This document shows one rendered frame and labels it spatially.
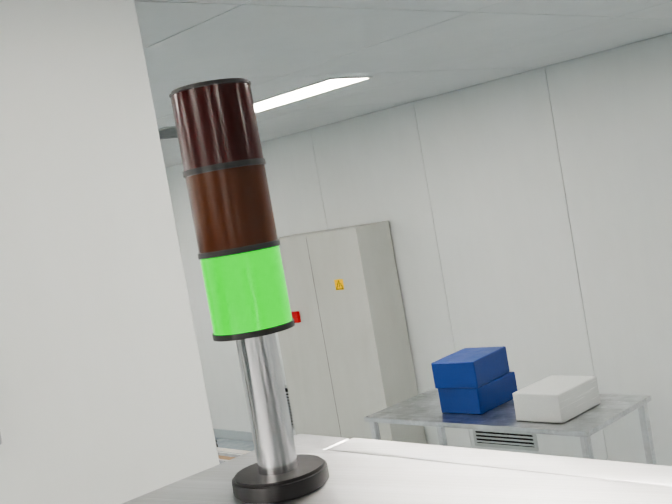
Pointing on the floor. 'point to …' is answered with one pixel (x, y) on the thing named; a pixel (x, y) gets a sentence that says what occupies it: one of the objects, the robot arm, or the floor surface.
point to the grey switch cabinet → (346, 333)
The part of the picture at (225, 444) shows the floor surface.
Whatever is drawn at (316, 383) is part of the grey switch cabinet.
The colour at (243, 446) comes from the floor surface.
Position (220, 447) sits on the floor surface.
